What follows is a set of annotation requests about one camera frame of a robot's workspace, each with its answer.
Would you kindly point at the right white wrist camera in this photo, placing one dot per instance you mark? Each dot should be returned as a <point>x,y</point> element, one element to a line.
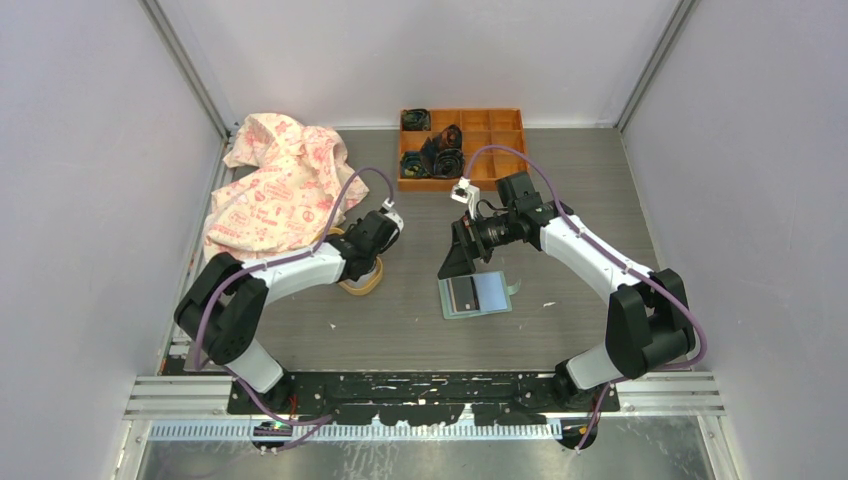
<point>468,194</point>

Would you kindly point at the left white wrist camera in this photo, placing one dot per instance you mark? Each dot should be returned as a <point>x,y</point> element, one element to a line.
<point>388,209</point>

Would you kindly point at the pink patterned cloth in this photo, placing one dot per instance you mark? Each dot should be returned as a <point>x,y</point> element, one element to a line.
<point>300,182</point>

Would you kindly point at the dark rolled sock middle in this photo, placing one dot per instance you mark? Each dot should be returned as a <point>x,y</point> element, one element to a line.
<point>450,137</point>

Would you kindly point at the light green card holder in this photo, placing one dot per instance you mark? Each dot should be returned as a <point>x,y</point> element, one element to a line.
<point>494,293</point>

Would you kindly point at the dark rolled sock top-left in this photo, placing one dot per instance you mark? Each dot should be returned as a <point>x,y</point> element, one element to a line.
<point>418,119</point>

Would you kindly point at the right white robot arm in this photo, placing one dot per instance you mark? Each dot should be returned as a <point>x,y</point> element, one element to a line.
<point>648,323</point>

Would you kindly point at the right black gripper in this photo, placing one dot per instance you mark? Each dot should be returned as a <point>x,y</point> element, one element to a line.
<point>467,245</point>

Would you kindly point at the dark rolled sock bottom-middle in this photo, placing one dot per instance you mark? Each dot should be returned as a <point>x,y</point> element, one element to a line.
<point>448,164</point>

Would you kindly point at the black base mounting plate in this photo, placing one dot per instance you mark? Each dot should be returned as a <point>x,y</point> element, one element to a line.
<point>426,398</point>

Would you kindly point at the dark credit card in holder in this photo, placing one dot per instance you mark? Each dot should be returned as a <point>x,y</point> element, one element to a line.
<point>463,296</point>

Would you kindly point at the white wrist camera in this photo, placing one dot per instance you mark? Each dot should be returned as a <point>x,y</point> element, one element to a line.
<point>388,209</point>
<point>468,194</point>

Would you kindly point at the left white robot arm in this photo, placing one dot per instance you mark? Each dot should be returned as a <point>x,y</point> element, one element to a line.
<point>222,308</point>

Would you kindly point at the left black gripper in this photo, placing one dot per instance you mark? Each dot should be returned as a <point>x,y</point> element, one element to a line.
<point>349,230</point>

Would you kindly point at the dark rolled sock bottom-left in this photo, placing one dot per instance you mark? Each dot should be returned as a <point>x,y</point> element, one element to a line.
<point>412,166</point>

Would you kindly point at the yellow oval tray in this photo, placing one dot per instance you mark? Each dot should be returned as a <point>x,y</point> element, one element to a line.
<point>362,268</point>

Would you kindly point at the orange compartment organizer box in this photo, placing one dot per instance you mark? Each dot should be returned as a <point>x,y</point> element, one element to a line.
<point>494,146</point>

